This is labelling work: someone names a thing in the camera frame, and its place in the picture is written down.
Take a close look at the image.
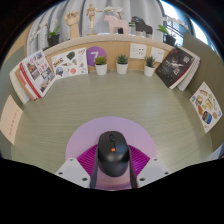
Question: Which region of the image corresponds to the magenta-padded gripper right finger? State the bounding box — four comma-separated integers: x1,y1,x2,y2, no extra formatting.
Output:
128,144,170,190

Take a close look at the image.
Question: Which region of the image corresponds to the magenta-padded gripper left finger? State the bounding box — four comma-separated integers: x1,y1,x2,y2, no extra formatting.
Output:
54,144,100,190

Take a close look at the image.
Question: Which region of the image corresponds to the black computer mouse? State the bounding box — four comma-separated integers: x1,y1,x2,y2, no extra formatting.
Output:
97,130,130,178

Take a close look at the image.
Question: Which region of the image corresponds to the purple round mouse pad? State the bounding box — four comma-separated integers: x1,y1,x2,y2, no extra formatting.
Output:
64,116,158,192

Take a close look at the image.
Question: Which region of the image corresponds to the beige card with red print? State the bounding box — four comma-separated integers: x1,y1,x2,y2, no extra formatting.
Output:
0,94,24,146

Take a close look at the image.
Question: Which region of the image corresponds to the white card with colourful stickers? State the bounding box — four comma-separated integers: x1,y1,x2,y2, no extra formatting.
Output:
189,81,223,134

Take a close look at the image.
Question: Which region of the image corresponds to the small plant in white pot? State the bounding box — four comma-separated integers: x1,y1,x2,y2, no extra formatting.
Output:
143,55,157,78
115,54,129,75
93,55,109,76

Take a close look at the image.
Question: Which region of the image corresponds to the white book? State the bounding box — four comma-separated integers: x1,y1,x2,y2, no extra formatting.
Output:
9,63,31,105

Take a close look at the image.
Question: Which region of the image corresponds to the red-edged picture magazine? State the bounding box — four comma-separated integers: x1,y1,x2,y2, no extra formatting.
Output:
19,49,57,99

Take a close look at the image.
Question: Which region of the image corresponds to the white books stack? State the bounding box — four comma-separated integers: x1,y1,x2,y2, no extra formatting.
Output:
176,48,202,92

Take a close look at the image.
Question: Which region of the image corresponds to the black book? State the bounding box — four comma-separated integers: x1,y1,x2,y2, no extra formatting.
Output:
155,47,196,90

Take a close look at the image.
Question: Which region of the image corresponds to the white card with small pictures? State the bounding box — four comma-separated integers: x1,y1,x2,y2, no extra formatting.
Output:
50,47,89,80

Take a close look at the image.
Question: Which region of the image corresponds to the purple round number sign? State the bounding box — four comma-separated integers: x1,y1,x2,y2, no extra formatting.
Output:
85,46,108,67

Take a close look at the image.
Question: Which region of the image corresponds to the olive desk partition panel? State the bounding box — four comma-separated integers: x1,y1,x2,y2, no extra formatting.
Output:
181,31,224,154

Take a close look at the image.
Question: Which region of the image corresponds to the white orchid in black pot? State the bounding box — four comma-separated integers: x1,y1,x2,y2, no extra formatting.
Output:
156,16,188,47
29,19,63,48
103,5,125,34

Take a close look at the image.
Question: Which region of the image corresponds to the dark wooden horse figure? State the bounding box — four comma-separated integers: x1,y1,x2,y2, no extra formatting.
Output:
130,15,154,38

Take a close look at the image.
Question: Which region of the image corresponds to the wooden hand model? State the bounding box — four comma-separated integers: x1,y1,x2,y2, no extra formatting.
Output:
63,10,82,40

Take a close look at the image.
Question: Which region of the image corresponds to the dark-framed window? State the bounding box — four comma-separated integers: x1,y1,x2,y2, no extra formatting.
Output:
159,0,214,48

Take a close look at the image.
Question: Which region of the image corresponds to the pink wooden horse figure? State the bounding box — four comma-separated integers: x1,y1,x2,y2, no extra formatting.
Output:
103,14,130,35

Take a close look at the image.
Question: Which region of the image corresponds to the wooden artist mannequin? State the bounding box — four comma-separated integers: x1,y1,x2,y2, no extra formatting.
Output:
85,3,104,36

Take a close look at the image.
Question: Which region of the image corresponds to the grey pleated curtain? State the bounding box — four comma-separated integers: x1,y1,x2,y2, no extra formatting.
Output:
26,0,168,56

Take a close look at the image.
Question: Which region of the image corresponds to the white wall socket plate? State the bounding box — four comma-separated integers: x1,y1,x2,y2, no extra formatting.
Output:
129,42,148,61
149,46,166,64

